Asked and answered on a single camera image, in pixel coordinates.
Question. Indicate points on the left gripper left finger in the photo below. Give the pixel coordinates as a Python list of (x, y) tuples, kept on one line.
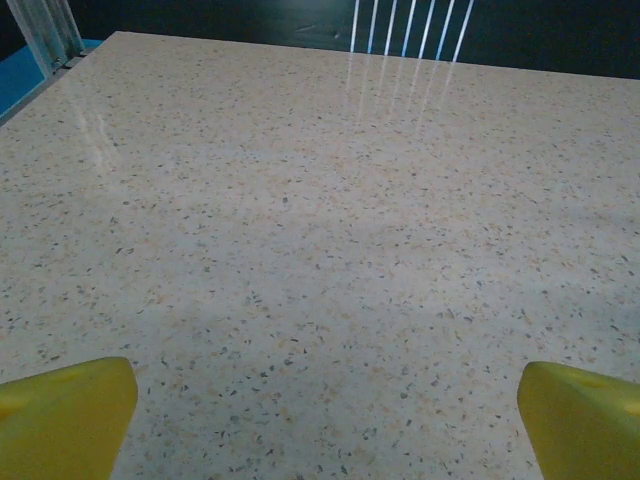
[(60, 425)]

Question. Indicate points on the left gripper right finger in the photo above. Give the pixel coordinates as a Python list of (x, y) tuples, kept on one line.
[(585, 430)]

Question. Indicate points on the blue trimmed aluminium side rail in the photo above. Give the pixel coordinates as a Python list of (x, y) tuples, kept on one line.
[(20, 75)]

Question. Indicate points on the aluminium frame post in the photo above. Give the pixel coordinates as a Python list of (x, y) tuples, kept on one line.
[(47, 30)]

